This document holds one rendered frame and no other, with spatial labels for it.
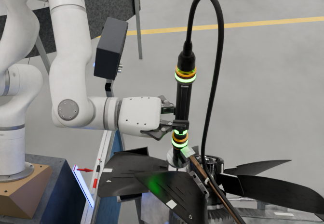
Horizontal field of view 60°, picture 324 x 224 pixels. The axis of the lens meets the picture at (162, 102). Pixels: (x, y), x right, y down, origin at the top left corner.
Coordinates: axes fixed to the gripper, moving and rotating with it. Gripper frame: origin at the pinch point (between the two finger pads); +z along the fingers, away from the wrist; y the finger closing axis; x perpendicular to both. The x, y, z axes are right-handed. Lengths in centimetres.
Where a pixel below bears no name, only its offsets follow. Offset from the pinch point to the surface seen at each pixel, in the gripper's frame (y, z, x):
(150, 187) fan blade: 15.9, -6.4, -6.3
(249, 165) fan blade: -7.8, 25.9, -35.8
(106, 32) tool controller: -70, -37, -25
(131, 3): -196, -48, -82
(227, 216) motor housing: 11.7, 16.1, -32.6
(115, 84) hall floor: -157, -64, -150
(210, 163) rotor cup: -1.1, 10.5, -23.9
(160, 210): 5.8, -5.1, -48.2
